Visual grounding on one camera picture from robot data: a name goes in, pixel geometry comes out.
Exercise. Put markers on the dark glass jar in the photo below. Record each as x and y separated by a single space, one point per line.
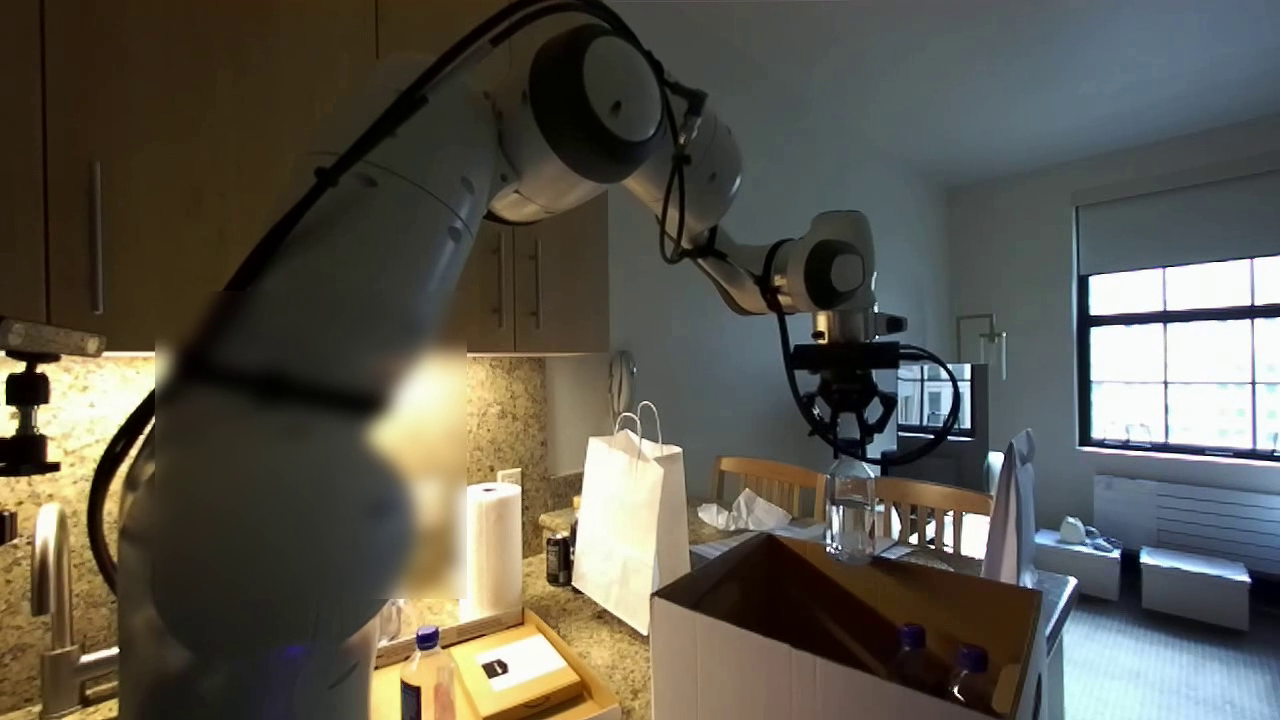
556 544

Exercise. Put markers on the white cardboard storage box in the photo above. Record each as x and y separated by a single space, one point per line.
779 629

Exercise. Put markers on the shallow cardboard tray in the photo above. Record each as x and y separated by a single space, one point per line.
503 669

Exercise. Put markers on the wooden upper cabinet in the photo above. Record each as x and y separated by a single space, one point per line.
146 146

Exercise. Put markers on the bright window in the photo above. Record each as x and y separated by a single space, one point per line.
1183 356

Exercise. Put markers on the white paper bag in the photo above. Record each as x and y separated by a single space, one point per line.
634 519

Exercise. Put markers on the clear bottle blue cap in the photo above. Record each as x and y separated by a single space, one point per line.
848 503
908 664
970 677
427 680

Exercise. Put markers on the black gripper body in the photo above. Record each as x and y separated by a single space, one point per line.
842 381

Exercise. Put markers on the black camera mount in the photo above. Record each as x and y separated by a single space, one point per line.
25 388

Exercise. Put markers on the wall light switch plate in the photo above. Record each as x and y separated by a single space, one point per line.
428 503

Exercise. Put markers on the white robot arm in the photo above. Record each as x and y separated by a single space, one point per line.
260 530

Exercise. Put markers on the white paper towel roll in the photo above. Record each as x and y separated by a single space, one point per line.
491 551

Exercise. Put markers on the white radiator bench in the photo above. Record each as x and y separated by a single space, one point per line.
1194 544

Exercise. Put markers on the television monitor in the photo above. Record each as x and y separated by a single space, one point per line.
941 396

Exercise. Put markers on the wooden chair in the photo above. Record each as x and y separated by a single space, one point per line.
780 499

